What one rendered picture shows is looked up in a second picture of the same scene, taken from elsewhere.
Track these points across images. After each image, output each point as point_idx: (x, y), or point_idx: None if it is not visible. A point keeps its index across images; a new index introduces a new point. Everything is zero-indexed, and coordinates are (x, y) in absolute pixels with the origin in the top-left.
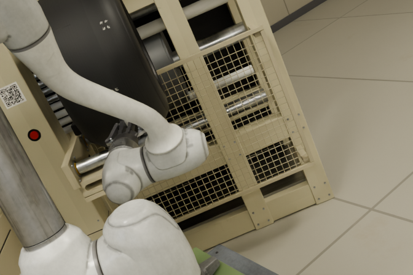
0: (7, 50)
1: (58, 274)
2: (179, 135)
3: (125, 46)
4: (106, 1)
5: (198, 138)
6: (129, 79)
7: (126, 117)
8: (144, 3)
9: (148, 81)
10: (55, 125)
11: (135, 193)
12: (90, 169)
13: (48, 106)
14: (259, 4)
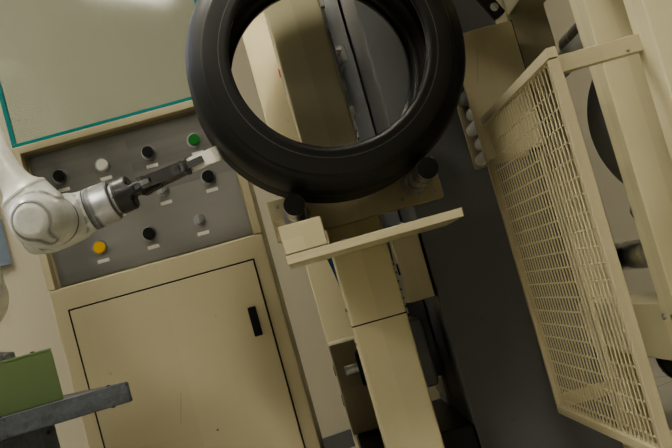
0: (267, 19)
1: None
2: (8, 195)
3: (191, 54)
4: None
5: (12, 208)
6: (195, 105)
7: None
8: None
9: (215, 114)
10: (328, 142)
11: (25, 246)
12: (289, 221)
13: (334, 110)
14: None
